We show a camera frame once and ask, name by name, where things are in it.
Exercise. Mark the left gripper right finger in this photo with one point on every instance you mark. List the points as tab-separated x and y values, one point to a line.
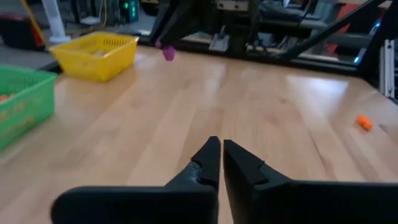
311	205

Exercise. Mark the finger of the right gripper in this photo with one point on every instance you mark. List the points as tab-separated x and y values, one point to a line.
180	31
164	21

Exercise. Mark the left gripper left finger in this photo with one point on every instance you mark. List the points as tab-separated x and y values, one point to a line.
140	205

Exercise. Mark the purple plastic skeleton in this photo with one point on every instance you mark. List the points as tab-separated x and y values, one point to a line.
168	53

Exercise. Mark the orange plastic skeleton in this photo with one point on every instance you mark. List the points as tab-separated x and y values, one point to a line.
364	122

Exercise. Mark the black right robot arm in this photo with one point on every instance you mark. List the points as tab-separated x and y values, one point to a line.
241	28

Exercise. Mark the black device green lights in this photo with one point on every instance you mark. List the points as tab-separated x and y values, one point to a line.
129	9

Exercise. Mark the yellow plastic basket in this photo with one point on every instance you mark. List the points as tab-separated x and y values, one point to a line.
93	67

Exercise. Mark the white floor stand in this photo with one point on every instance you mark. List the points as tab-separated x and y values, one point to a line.
55	21

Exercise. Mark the green plastic basket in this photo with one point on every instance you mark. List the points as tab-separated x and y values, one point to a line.
25	109

